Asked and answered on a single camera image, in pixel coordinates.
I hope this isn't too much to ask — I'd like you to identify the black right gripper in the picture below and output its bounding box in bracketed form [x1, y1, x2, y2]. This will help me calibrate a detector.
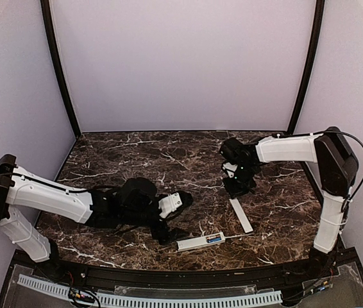
[223, 163, 258, 198]

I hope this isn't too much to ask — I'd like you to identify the white remote battery cover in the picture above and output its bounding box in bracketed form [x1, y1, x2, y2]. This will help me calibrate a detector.
[230, 198, 253, 234]

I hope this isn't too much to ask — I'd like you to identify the white remote control body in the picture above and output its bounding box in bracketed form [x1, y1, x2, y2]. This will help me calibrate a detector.
[177, 232, 226, 252]

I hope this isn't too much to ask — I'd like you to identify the blue AAA battery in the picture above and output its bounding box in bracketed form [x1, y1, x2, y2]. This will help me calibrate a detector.
[207, 237, 223, 243]

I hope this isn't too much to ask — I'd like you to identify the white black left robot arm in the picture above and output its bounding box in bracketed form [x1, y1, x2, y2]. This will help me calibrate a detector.
[0, 154, 193, 280]

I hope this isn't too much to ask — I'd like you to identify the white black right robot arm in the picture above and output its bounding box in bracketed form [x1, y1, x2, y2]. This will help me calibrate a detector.
[219, 126, 363, 254]

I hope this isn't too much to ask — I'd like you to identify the left small circuit board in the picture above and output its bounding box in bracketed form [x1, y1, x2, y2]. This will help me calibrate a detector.
[68, 288, 95, 304]

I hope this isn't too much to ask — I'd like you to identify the small circuit board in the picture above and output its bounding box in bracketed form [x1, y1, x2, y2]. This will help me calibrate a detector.
[68, 288, 95, 304]
[309, 280, 333, 295]

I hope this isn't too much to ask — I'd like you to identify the right small circuit board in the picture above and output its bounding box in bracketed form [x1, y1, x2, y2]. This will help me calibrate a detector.
[309, 280, 333, 295]

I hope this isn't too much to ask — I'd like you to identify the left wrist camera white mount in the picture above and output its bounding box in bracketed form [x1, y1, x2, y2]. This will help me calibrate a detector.
[158, 192, 182, 219]

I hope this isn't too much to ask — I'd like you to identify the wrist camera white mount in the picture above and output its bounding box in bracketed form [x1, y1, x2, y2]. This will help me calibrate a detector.
[222, 162, 237, 178]
[158, 192, 182, 219]

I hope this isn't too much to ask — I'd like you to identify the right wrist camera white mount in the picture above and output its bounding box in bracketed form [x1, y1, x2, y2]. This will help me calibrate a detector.
[222, 162, 237, 178]

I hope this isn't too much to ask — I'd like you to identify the black curved front table rail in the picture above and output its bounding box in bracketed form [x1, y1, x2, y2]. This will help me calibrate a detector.
[40, 239, 330, 291]

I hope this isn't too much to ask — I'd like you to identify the white slotted cable duct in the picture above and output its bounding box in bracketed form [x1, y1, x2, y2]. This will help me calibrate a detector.
[17, 274, 282, 307]

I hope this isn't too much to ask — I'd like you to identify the black right corner frame post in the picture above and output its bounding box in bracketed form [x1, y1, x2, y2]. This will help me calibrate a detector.
[286, 0, 325, 135]

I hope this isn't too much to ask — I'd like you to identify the black corner frame post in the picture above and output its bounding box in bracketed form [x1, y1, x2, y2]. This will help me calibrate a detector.
[40, 0, 81, 139]
[286, 0, 325, 135]

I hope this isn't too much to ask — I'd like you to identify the black left corner frame post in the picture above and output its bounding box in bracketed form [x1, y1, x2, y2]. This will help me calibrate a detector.
[40, 0, 81, 139]

